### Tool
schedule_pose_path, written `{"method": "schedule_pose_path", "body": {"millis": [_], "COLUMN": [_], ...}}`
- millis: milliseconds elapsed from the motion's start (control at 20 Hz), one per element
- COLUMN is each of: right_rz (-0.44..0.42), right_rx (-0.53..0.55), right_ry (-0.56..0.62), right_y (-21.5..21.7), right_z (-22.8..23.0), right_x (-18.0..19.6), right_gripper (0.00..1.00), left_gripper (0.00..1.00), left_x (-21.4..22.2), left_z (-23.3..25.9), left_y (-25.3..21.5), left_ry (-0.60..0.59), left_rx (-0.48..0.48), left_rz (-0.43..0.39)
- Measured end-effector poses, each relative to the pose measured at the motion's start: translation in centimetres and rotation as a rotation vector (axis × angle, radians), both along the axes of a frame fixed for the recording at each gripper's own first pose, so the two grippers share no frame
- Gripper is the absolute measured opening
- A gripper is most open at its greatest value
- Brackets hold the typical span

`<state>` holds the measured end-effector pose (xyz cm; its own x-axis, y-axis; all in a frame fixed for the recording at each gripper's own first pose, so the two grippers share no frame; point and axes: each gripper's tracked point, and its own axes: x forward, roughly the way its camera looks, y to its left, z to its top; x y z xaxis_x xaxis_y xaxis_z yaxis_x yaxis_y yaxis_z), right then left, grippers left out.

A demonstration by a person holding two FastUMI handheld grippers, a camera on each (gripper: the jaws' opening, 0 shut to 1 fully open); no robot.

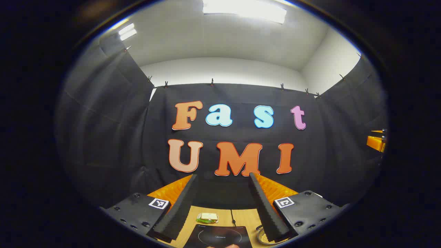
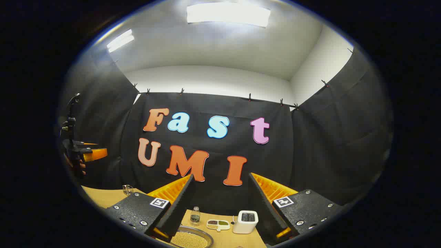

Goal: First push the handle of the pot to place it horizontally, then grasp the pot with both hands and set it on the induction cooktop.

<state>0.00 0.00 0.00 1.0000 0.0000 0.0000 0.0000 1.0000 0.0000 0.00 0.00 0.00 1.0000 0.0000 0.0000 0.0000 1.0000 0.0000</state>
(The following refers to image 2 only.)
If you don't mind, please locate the pile of yellow soybeans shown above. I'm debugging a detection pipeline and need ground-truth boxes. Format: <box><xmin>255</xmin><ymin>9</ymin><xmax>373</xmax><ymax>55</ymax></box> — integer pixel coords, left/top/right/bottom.
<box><xmin>171</xmin><ymin>231</ymin><xmax>209</xmax><ymax>248</ymax></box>

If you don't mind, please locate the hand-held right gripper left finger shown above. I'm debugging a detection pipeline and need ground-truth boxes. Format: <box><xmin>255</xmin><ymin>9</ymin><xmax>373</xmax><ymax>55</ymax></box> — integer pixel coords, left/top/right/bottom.
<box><xmin>104</xmin><ymin>174</ymin><xmax>196</xmax><ymax>242</ymax></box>

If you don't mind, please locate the white divided dish of beans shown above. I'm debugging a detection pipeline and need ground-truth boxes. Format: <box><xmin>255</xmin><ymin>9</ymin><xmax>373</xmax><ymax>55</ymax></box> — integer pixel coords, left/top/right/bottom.
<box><xmin>206</xmin><ymin>219</ymin><xmax>231</xmax><ymax>231</ymax></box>

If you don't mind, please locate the stainless steel pot black handle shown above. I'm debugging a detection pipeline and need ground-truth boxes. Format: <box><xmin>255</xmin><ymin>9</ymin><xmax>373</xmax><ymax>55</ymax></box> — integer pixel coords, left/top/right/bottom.
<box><xmin>170</xmin><ymin>225</ymin><xmax>214</xmax><ymax>248</ymax></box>

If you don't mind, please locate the large ceiling light panel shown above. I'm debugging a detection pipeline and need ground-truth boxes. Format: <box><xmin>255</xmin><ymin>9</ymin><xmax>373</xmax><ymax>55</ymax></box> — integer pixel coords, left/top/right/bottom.
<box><xmin>186</xmin><ymin>3</ymin><xmax>271</xmax><ymax>29</ymax></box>

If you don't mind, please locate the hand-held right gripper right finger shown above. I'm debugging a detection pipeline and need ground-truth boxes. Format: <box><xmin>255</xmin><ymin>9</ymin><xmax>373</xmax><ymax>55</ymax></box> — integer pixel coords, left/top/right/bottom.
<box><xmin>248</xmin><ymin>172</ymin><xmax>345</xmax><ymax>246</ymax></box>

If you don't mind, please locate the small ceiling light panel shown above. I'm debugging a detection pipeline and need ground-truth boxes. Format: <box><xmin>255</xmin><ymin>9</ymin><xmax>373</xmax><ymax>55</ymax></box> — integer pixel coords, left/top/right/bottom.
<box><xmin>106</xmin><ymin>29</ymin><xmax>135</xmax><ymax>53</ymax></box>

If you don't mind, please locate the white toaster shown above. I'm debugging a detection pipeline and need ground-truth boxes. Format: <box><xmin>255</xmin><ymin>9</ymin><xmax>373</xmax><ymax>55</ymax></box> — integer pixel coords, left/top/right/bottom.
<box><xmin>232</xmin><ymin>210</ymin><xmax>259</xmax><ymax>235</ymax></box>

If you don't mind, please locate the clear plastic water bottle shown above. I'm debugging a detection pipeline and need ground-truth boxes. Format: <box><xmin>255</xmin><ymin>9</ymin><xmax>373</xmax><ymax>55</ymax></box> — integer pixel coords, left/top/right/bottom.
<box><xmin>190</xmin><ymin>206</ymin><xmax>201</xmax><ymax>226</ymax></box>

